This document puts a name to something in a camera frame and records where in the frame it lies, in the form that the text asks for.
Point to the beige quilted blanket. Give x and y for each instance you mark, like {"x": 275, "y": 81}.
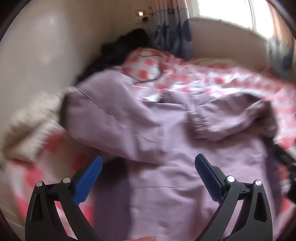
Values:
{"x": 31, "y": 126}

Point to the lilac and purple padded jacket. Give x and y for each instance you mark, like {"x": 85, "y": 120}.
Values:
{"x": 164, "y": 197}

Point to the blue patterned pink curtain left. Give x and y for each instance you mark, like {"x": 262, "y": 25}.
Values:
{"x": 172, "y": 28}

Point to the red white checkered bed cover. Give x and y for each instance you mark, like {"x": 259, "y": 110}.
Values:
{"x": 153, "y": 72}

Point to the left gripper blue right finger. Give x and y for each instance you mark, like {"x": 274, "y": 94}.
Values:
{"x": 254, "y": 221}

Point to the blue patterned pink curtain right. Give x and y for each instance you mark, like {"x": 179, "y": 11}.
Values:
{"x": 281, "y": 48}

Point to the window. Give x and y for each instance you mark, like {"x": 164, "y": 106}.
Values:
{"x": 250, "y": 15}

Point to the black clothing pile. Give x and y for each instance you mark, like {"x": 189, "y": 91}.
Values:
{"x": 114, "y": 53}

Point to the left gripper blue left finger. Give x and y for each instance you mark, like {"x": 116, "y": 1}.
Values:
{"x": 43, "y": 221}

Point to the wall power socket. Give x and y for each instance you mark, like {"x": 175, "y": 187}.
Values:
{"x": 145, "y": 19}

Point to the blue patterned pink curtain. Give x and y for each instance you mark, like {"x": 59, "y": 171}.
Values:
{"x": 281, "y": 48}
{"x": 172, "y": 28}

